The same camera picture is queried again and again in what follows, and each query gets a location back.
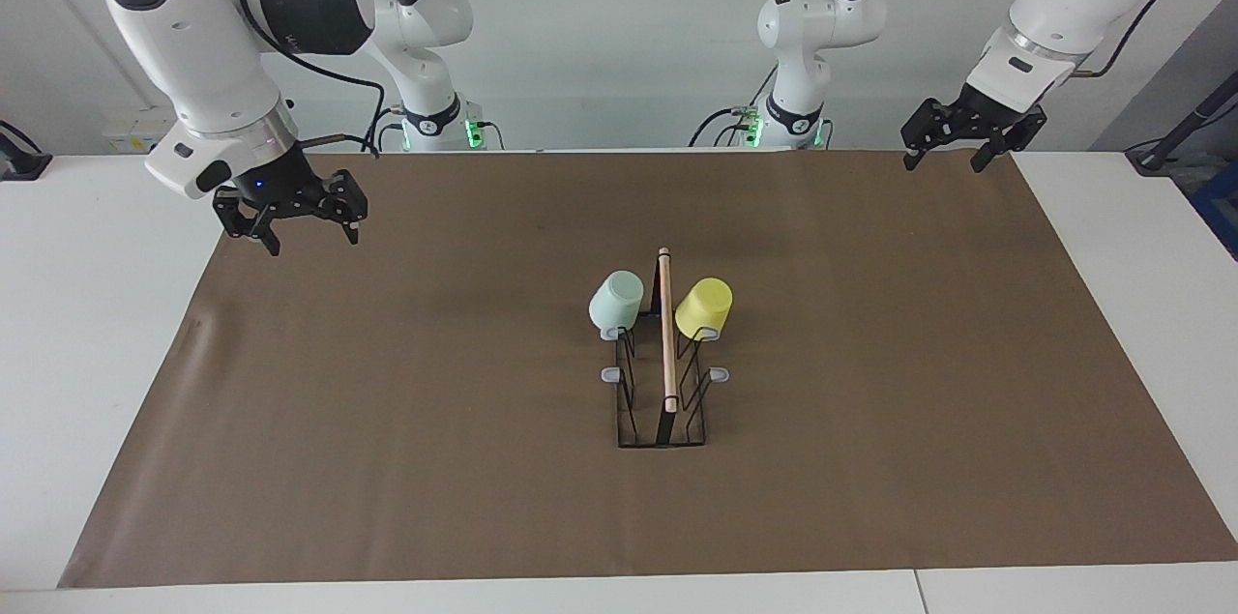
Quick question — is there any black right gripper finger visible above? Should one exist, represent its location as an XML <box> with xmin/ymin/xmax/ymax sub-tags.
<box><xmin>309</xmin><ymin>169</ymin><xmax>369</xmax><ymax>246</ymax></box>
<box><xmin>213</xmin><ymin>189</ymin><xmax>283</xmax><ymax>257</ymax></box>

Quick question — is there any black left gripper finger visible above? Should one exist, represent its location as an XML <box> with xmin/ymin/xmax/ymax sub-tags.
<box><xmin>970</xmin><ymin>106</ymin><xmax>1048</xmax><ymax>174</ymax></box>
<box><xmin>900</xmin><ymin>97</ymin><xmax>954</xmax><ymax>172</ymax></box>

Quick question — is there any pale green plastic cup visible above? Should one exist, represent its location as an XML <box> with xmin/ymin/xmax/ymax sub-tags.
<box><xmin>588</xmin><ymin>270</ymin><xmax>646</xmax><ymax>333</ymax></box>

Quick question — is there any yellow plastic cup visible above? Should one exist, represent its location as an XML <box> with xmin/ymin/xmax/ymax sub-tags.
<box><xmin>674</xmin><ymin>278</ymin><xmax>734</xmax><ymax>341</ymax></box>

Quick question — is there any black pole stand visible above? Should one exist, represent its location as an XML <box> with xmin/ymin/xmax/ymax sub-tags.
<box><xmin>1125</xmin><ymin>68</ymin><xmax>1238</xmax><ymax>176</ymax></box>

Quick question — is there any blue crate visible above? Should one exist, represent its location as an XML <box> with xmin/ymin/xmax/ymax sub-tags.
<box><xmin>1188</xmin><ymin>160</ymin><xmax>1238</xmax><ymax>259</ymax></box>

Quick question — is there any black stand base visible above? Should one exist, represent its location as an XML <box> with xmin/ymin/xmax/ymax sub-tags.
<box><xmin>0</xmin><ymin>119</ymin><xmax>54</xmax><ymax>182</ymax></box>

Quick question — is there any brown paper table mat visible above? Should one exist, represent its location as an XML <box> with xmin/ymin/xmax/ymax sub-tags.
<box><xmin>58</xmin><ymin>148</ymin><xmax>1238</xmax><ymax>589</ymax></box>

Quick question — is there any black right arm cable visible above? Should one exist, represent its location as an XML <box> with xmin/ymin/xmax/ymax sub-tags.
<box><xmin>237</xmin><ymin>0</ymin><xmax>388</xmax><ymax>156</ymax></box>

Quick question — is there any white wall socket box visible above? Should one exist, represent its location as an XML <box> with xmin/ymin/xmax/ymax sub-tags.
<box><xmin>102</xmin><ymin>106</ymin><xmax>180</xmax><ymax>154</ymax></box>

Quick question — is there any black arm base cable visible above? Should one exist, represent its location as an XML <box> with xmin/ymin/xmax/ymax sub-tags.
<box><xmin>689</xmin><ymin>63</ymin><xmax>775</xmax><ymax>149</ymax></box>

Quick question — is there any black wire cup rack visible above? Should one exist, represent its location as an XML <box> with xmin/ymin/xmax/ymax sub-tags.
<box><xmin>600</xmin><ymin>248</ymin><xmax>731</xmax><ymax>449</ymax></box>

